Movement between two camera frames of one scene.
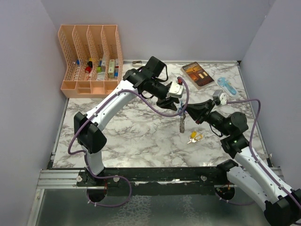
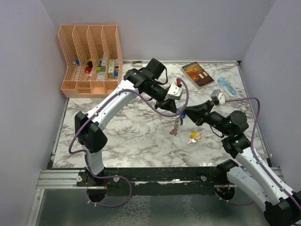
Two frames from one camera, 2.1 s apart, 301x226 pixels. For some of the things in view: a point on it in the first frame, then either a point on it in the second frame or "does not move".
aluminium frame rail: (67, 179) does not move
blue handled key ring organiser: (182, 118) to (178, 121)
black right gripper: (200, 110) does not move
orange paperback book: (199, 77) does not move
